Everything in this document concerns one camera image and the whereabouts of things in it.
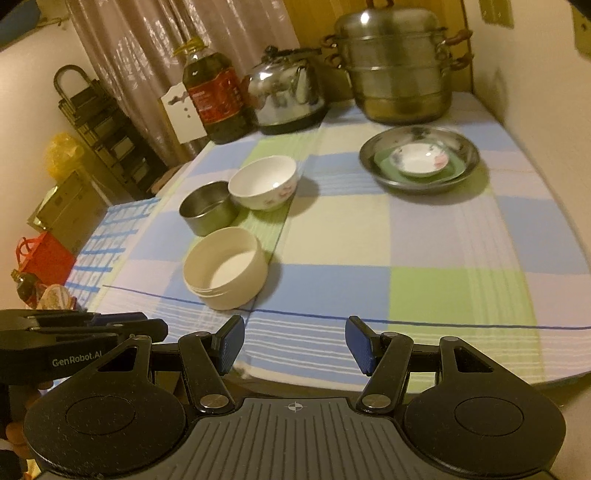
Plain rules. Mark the small steel bowl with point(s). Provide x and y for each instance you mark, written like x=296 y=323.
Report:
x=208 y=208

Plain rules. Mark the stacked steel steamer pot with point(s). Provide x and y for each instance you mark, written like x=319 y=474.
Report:
x=399 y=62

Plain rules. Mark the cardboard box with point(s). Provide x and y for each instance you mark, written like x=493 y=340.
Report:
x=71 y=212

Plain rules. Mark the beige wall socket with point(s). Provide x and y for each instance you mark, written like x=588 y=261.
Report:
x=581 y=28

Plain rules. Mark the white floral ceramic bowl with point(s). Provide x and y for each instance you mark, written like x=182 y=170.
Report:
x=264 y=184

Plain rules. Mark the green square plastic plate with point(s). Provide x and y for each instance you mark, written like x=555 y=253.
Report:
x=455 y=168

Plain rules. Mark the black folded rack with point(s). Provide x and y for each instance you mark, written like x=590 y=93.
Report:
x=110 y=134

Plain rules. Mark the cooking oil bottle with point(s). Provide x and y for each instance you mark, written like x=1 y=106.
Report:
x=214 y=89

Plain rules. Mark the curtain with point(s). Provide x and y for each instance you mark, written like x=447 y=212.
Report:
x=132 y=47

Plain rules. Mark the checked pastel tablecloth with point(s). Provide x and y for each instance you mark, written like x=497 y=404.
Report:
x=493 y=261

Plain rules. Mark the steel kettle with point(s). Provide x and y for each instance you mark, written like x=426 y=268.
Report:
x=284 y=92

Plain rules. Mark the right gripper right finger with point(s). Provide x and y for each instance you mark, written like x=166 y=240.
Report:
x=385 y=359

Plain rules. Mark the white wooden chair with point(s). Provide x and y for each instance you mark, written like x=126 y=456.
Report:
x=179 y=134

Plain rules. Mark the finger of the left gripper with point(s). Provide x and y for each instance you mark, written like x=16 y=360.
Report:
x=23 y=319

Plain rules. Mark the blue white patterned cloth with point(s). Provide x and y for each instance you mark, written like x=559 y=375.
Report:
x=107 y=243

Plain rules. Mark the large steel plate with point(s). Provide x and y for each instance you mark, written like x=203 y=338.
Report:
x=395 y=137

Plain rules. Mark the person's left hand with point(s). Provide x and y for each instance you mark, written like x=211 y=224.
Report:
x=20 y=399

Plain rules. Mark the red shopping bag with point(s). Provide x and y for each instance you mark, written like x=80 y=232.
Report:
x=45 y=257

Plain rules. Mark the yellow plastic bag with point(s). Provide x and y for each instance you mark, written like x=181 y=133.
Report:
x=63 y=156

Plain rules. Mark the snack packet on floor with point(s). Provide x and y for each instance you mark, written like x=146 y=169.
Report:
x=56 y=297

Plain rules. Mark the white floral shallow dish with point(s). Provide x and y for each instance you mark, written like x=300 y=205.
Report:
x=420 y=159

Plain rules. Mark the cream plastic bowl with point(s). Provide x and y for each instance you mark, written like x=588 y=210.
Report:
x=226 y=269

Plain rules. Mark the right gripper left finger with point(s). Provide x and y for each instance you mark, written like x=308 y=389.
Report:
x=206 y=358

